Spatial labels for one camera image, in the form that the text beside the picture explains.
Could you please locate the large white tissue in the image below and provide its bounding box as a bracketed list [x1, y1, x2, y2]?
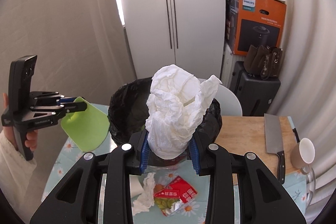
[145, 64, 220, 159]

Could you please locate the white knit sleeve forearm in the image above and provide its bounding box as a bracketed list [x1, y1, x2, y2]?
[0, 131, 37, 210]

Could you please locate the clear plastic trash bin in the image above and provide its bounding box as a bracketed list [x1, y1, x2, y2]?
[147, 150, 189, 167]

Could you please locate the person's left hand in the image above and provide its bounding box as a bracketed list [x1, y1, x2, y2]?
[2, 92, 39, 152]

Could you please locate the white paper cup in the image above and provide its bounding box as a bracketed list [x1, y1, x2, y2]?
[129, 175, 143, 198]

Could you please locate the small crumpled white tissue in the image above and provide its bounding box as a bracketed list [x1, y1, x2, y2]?
[132, 172, 155, 216]

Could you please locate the wooden cutting board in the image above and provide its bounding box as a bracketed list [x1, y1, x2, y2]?
[215, 116, 297, 175]

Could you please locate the red snack wrapper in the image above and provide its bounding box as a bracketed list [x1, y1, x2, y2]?
[154, 176, 198, 217]

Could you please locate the black storage box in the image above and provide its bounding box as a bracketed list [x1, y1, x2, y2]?
[230, 61, 281, 117]

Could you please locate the beige ceramic mug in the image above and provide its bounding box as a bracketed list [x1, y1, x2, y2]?
[290, 138, 315, 169]

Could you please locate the brown leather handbag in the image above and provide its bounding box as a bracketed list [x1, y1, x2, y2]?
[243, 45, 282, 80]

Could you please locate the white curtain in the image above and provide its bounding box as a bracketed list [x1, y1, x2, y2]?
[270, 0, 335, 216]

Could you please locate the white cabinet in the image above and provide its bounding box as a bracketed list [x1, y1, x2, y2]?
[122, 0, 225, 79]

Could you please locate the orange Philips carton box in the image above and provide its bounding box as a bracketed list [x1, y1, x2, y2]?
[226, 0, 286, 56]

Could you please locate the steel cleaver black handle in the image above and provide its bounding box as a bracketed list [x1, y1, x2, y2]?
[264, 114, 286, 184]

